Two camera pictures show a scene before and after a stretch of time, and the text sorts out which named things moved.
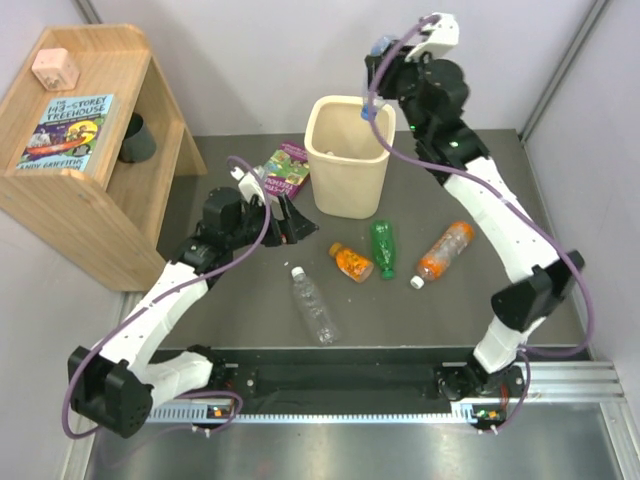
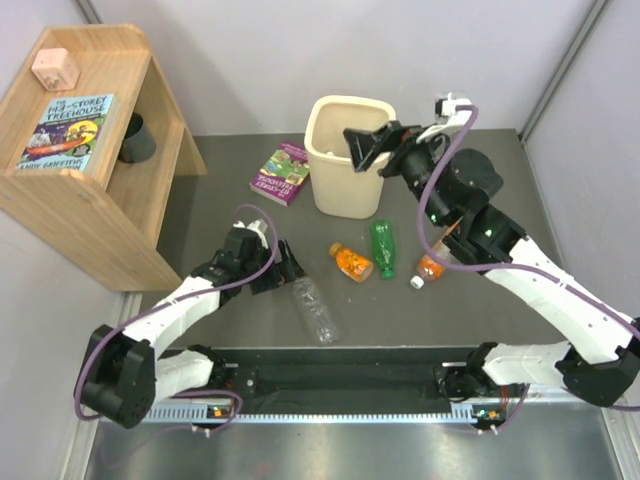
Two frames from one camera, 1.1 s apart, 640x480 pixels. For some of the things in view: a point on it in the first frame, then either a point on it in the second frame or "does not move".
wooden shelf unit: [90, 134] does not move
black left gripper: [289, 230] to [282, 273]
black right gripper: [394, 66] to [365, 148]
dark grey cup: [138, 144] does not move
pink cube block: [52, 66] does not move
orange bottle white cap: [443, 252] does not move
